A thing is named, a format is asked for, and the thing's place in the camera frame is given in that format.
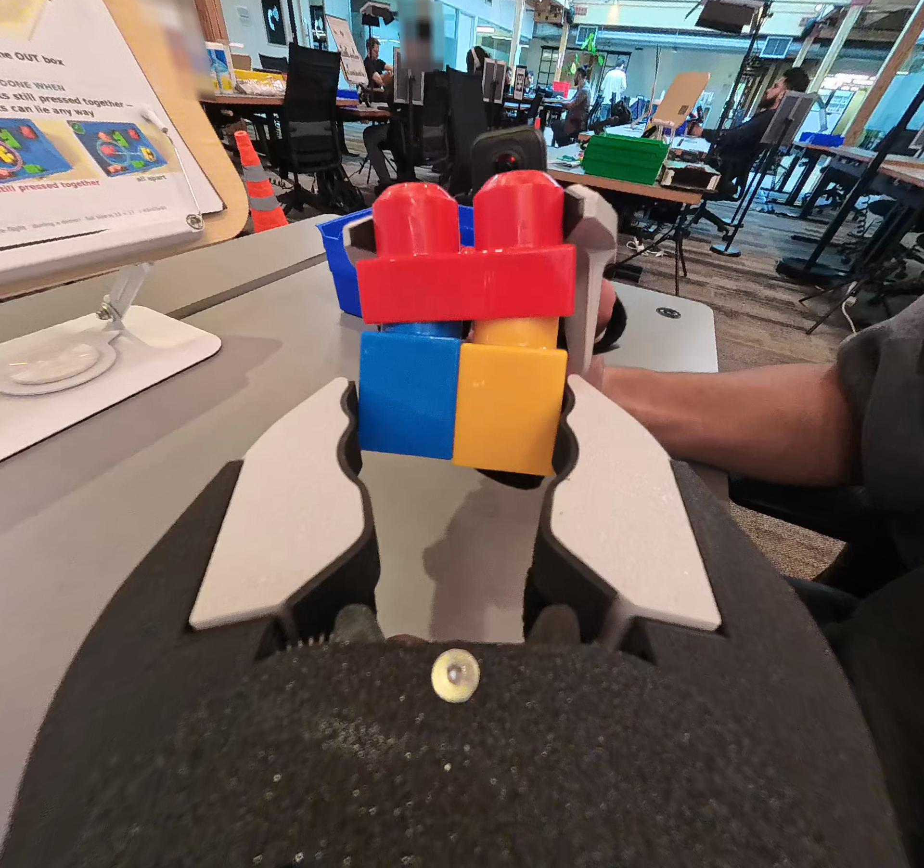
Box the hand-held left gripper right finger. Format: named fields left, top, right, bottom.
left=526, top=375, right=723, bottom=648

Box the black overhead camera stand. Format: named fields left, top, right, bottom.
left=694, top=0, right=775, bottom=257

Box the orange traffic cone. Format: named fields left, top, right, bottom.
left=233, top=130, right=290, bottom=233

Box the person's right forearm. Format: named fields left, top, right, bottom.
left=603, top=361, right=860, bottom=488

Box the black office chair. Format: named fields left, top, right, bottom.
left=276, top=43, right=365, bottom=215

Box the blue toy block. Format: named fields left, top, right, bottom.
left=357, top=319, right=464, bottom=461

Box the red toy block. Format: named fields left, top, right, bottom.
left=356, top=181, right=578, bottom=325

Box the blue plastic storage bin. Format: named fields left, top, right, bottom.
left=316, top=205, right=475, bottom=319

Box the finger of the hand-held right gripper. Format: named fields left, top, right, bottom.
left=341, top=217, right=376, bottom=266
left=562, top=184, right=619, bottom=378

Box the grey desk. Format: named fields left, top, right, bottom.
left=0, top=214, right=719, bottom=822

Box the person's right hand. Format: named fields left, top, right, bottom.
left=583, top=277, right=622, bottom=389

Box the yellow toy block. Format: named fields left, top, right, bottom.
left=452, top=315, right=569, bottom=478

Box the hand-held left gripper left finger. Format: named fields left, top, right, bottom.
left=188, top=377, right=381, bottom=641

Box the green plastic bin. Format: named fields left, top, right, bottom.
left=581, top=133, right=671, bottom=185

